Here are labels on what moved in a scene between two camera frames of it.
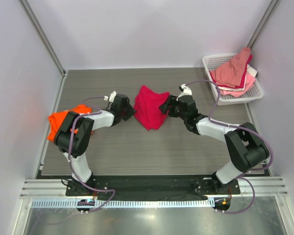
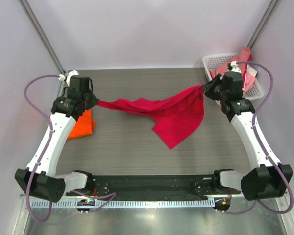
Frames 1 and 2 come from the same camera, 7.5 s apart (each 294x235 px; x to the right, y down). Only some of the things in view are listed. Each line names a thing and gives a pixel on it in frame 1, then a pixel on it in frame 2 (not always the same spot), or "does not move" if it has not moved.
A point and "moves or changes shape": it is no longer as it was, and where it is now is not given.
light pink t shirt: [249, 81] does not move
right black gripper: [165, 106] → [208, 88]
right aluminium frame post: [262, 22] does not move
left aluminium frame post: [42, 36] does not move
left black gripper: [131, 111] → [93, 101]
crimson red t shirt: [146, 108] moves or changes shape
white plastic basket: [255, 93] does not move
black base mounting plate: [152, 187] does not move
